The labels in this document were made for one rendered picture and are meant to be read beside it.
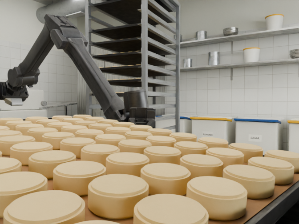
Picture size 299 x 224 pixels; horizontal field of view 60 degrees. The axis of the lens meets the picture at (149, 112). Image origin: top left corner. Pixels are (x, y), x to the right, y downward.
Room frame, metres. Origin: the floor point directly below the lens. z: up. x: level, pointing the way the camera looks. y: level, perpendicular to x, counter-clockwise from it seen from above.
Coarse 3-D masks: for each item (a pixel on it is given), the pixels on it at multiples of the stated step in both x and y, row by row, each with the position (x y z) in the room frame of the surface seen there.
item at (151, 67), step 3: (150, 66) 1.77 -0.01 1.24; (153, 66) 1.81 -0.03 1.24; (150, 69) 1.78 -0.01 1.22; (153, 69) 1.81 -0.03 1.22; (156, 69) 1.85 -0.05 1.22; (159, 69) 1.90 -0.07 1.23; (162, 69) 1.95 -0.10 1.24; (165, 69) 2.00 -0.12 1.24; (162, 72) 1.97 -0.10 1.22; (165, 72) 2.00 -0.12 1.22; (168, 72) 2.05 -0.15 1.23; (171, 72) 2.11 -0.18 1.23; (174, 72) 2.18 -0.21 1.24; (171, 75) 2.17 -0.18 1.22; (174, 75) 2.18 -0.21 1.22
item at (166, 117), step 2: (158, 116) 1.89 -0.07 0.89; (160, 116) 1.92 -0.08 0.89; (162, 116) 1.95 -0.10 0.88; (164, 116) 1.98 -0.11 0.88; (166, 116) 2.02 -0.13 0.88; (168, 116) 2.06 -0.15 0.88; (170, 116) 2.10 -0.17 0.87; (172, 116) 2.14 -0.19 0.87; (174, 116) 2.18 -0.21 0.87; (156, 118) 1.85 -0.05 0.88; (158, 118) 1.89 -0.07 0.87; (160, 118) 1.92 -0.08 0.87; (162, 118) 1.95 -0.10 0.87; (164, 118) 1.98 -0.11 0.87; (166, 118) 2.02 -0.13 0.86; (168, 118) 2.06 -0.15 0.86; (170, 118) 2.10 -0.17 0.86; (172, 118) 2.14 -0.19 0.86; (156, 120) 1.85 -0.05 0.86; (158, 120) 1.89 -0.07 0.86
